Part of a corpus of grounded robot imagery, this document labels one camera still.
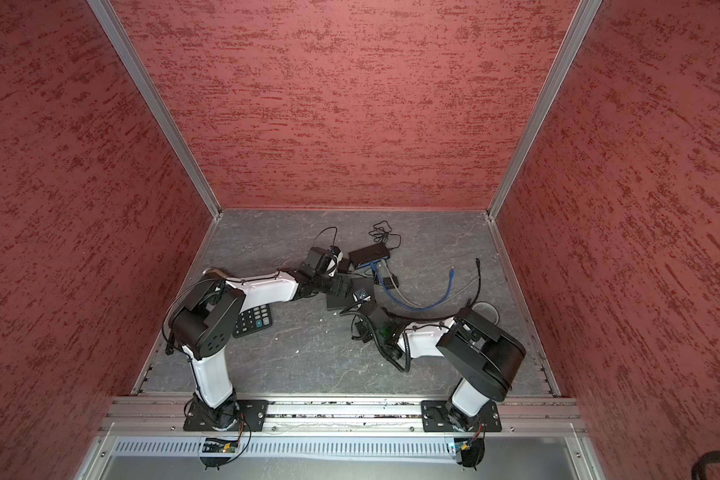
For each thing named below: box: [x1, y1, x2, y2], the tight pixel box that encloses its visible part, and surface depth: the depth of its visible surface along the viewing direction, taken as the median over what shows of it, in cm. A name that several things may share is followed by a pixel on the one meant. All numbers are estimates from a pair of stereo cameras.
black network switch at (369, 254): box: [348, 243, 391, 267], surface depth 109 cm
